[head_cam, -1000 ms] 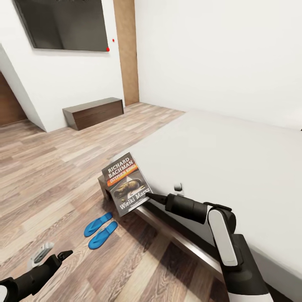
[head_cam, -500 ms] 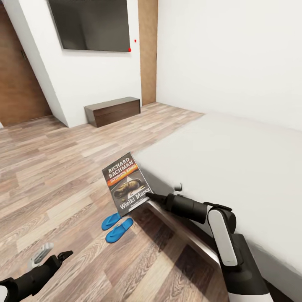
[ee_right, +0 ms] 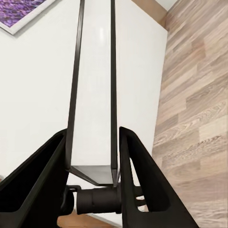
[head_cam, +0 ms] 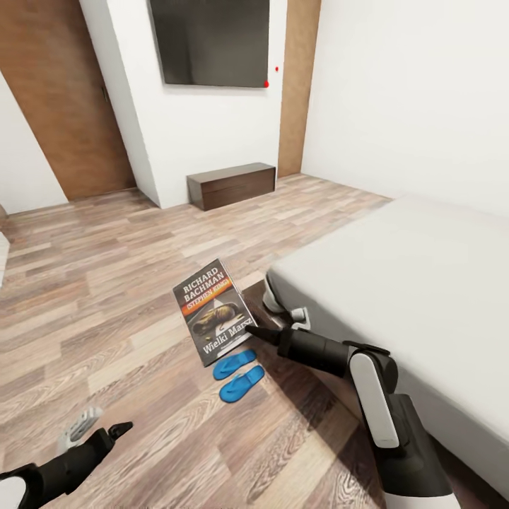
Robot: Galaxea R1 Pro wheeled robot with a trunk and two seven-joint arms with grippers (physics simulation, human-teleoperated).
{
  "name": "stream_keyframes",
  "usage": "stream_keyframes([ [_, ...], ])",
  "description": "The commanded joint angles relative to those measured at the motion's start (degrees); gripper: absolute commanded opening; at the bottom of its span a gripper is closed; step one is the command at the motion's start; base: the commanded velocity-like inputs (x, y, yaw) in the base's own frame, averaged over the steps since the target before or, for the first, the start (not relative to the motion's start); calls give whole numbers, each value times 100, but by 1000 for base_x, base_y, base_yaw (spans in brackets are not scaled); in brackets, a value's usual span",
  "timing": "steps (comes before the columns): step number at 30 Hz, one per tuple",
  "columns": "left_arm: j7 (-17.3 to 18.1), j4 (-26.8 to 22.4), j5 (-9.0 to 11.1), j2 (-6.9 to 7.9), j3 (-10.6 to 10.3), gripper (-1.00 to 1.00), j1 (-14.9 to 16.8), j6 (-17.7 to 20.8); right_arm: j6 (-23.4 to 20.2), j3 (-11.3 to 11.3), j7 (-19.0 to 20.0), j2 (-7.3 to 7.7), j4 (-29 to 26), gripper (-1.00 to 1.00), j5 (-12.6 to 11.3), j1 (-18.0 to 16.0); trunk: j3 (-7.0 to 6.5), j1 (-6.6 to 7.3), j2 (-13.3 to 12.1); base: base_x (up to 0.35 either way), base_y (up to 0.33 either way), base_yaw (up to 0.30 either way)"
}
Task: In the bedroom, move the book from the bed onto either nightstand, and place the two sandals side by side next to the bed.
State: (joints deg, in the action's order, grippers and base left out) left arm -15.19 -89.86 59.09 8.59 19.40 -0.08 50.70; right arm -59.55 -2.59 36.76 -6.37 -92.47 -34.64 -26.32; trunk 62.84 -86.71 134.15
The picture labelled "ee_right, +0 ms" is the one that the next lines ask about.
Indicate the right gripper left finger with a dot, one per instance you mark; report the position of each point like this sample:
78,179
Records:
31,196

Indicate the sliding door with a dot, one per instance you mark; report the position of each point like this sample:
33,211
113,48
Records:
80,221
154,9

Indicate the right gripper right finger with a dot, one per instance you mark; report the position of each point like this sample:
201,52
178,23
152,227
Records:
166,210

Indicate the hardback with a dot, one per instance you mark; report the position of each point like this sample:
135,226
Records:
91,142

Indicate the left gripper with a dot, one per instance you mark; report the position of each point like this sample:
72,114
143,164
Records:
108,199

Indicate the painting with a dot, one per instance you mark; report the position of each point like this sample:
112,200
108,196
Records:
14,14

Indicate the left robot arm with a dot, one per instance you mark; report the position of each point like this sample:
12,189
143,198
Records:
96,200

